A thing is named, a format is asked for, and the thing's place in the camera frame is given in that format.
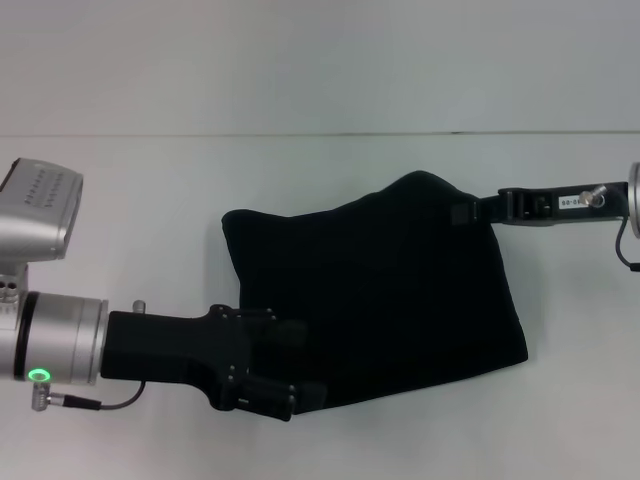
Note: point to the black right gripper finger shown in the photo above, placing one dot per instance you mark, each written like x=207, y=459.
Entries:
x=462, y=214

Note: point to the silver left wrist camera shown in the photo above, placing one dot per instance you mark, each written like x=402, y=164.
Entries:
x=35, y=215

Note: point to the black t-shirt with FREE print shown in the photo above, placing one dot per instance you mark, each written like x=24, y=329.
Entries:
x=375, y=290

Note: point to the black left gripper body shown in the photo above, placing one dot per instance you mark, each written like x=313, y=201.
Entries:
x=165, y=345

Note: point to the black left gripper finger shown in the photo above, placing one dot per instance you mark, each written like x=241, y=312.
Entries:
x=287, y=332
x=307, y=397

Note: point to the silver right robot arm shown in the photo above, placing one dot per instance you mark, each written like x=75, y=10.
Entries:
x=635, y=200

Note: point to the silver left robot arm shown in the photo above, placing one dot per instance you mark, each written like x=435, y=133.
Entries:
x=65, y=340

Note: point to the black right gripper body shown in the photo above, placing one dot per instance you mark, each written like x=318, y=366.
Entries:
x=565, y=205

